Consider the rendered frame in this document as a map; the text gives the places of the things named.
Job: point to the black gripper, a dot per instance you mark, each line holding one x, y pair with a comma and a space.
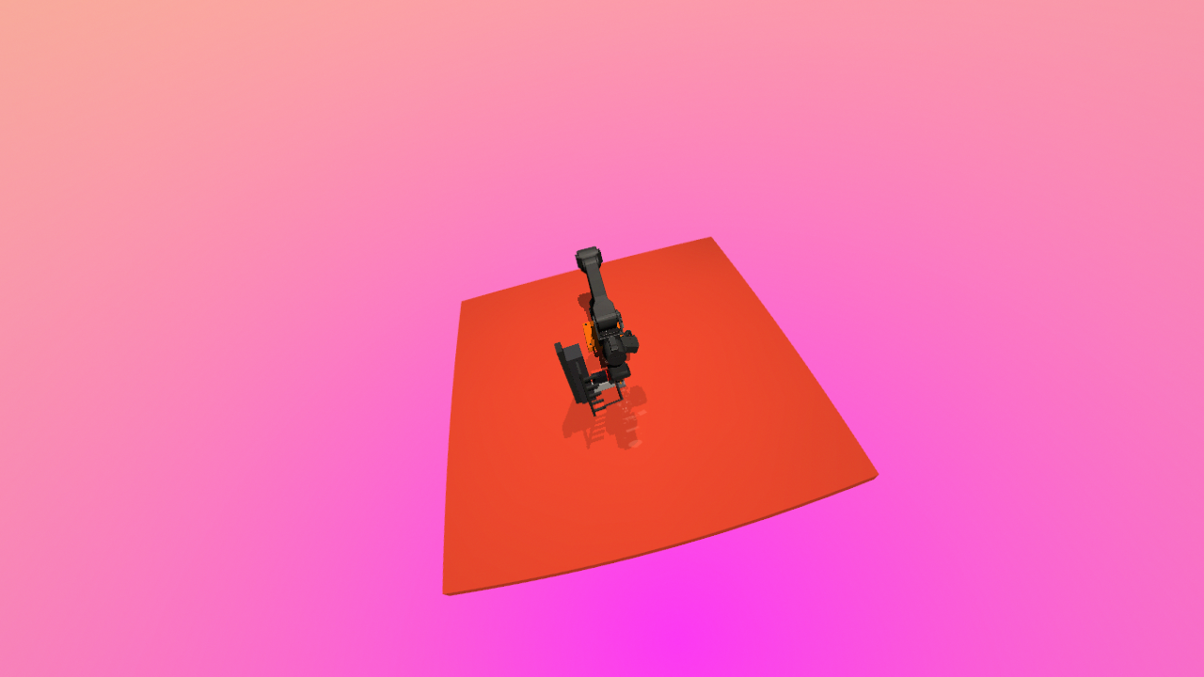
617, 372

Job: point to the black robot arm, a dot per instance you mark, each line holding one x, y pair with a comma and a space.
603, 312

